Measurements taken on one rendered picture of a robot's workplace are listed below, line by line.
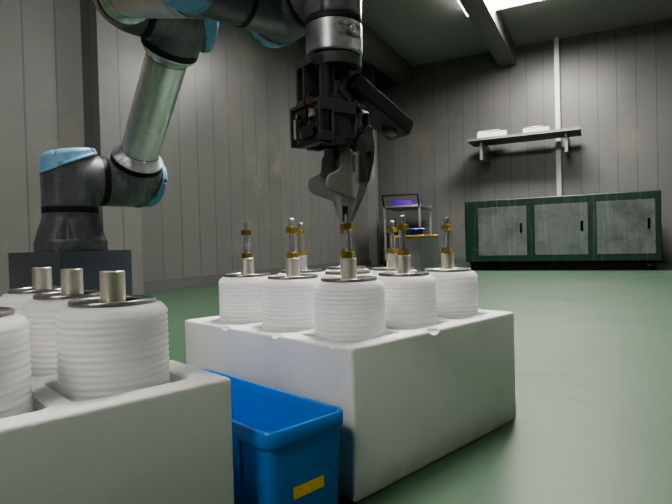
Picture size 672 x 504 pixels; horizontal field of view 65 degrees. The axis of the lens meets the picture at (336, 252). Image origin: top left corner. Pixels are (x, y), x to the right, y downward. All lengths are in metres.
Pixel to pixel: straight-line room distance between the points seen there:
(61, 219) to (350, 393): 0.84
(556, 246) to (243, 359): 4.71
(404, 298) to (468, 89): 6.77
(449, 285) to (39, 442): 0.60
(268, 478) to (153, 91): 0.87
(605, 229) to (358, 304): 4.73
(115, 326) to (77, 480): 0.12
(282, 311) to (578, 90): 6.67
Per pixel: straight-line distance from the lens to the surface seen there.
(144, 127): 1.25
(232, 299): 0.86
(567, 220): 5.33
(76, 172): 1.29
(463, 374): 0.81
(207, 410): 0.50
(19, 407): 0.49
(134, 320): 0.49
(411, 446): 0.73
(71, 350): 0.51
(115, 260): 1.29
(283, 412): 0.68
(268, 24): 0.80
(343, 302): 0.67
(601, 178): 7.06
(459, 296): 0.85
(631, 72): 7.29
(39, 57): 3.63
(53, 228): 1.28
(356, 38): 0.73
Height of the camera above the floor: 0.30
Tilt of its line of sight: 1 degrees down
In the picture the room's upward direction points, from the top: 2 degrees counter-clockwise
